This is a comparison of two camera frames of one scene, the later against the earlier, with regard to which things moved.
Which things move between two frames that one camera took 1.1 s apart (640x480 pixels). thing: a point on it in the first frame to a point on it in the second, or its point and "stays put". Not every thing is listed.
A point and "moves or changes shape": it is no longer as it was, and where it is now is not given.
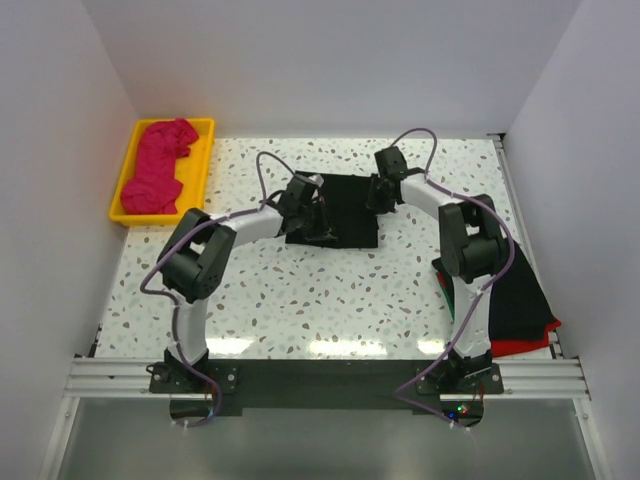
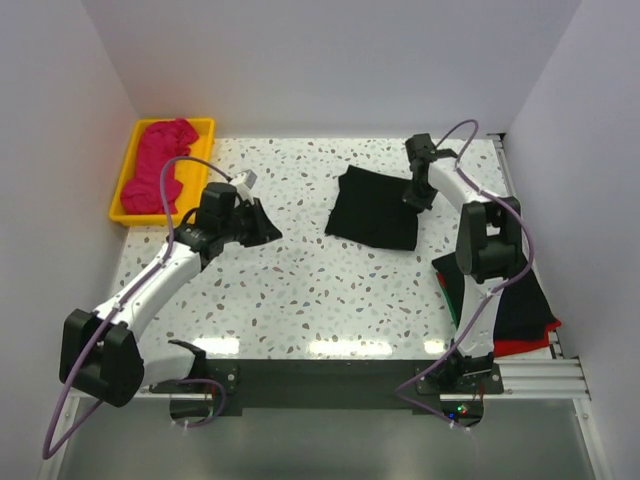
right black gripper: (379, 190) to (417, 192)
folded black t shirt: (518, 308) stays put
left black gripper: (314, 218) to (255, 223)
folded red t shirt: (510, 348) stays put
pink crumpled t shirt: (155, 189) stays put
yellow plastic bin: (192, 171) stays put
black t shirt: (344, 198) moves or changes shape
